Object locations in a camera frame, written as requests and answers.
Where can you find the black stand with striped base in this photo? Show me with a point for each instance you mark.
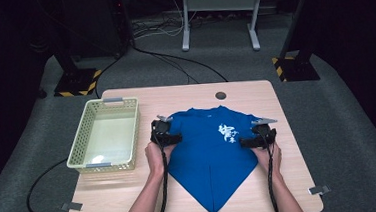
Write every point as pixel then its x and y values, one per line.
pixel 295 66
pixel 77 82

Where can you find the cream perforated plastic basket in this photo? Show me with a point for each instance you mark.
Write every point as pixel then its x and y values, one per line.
pixel 106 138

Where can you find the blue T-shirt with white print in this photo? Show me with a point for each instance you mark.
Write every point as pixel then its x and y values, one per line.
pixel 206 158

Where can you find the grey table clip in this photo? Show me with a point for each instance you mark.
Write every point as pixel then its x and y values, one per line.
pixel 72 206
pixel 319 189

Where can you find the black equipment cabinet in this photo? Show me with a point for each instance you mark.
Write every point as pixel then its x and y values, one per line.
pixel 96 22

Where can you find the white metal desk frame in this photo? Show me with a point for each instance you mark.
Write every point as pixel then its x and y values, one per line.
pixel 222 2

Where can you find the person's right hand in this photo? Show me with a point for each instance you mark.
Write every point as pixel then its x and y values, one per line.
pixel 270 160

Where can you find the person's left hand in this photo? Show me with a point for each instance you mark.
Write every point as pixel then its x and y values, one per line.
pixel 154 160

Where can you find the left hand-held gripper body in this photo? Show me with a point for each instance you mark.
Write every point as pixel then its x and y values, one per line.
pixel 160 129

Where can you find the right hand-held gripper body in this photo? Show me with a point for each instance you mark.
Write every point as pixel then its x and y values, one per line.
pixel 265 132

